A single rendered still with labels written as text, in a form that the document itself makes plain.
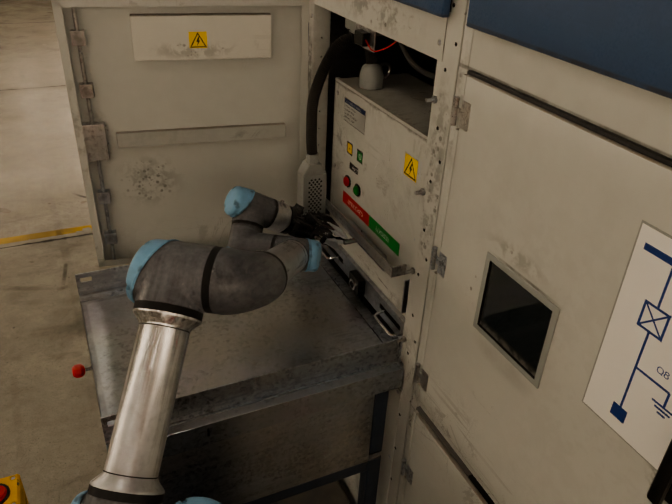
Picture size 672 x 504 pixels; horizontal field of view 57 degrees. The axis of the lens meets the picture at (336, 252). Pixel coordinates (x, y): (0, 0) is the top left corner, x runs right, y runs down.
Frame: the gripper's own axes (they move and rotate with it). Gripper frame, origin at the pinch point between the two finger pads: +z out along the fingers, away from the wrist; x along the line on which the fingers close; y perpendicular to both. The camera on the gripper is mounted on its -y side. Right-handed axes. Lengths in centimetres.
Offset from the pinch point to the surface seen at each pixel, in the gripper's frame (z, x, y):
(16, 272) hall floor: -33, -137, -186
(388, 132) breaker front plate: -11.9, 31.1, 10.5
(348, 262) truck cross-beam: 8.7, -7.1, -3.1
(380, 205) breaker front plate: -2.3, 14.4, 9.9
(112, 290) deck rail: -42, -44, -22
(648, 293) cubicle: -21, 34, 89
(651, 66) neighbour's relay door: -34, 57, 80
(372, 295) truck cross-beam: 9.5, -8.4, 12.0
